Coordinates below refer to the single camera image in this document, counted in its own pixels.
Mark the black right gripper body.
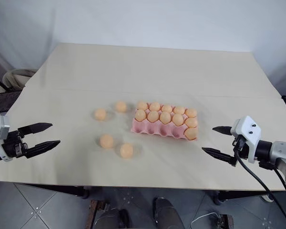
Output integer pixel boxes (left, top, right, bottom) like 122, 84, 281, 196
231, 135, 250, 163

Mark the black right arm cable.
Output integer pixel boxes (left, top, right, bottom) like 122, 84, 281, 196
235, 143, 286, 229

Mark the thin white cable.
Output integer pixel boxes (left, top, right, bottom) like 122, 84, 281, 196
190, 210, 220, 228

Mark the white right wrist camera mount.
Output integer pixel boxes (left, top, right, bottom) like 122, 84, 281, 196
230, 115, 262, 164

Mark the black flat mat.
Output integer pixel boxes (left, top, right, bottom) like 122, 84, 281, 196
0, 90, 22, 113

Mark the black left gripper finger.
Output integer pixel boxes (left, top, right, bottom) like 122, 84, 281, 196
18, 123, 53, 139
25, 140, 61, 159

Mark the dark rounded shape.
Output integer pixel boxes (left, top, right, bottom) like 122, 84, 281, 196
153, 197, 184, 229
95, 207, 130, 229

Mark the beige round basket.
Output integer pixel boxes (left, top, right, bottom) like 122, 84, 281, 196
2, 68, 38, 91

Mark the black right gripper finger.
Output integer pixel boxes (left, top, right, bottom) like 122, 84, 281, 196
202, 147, 237, 167
212, 126, 233, 137

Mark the rusty brown bracket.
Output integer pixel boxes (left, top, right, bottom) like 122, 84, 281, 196
89, 199, 110, 229
218, 214, 235, 229

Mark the pink egg tray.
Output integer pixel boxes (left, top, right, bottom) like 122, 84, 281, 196
130, 101, 198, 142

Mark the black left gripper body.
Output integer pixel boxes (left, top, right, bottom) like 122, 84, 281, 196
2, 128, 29, 159

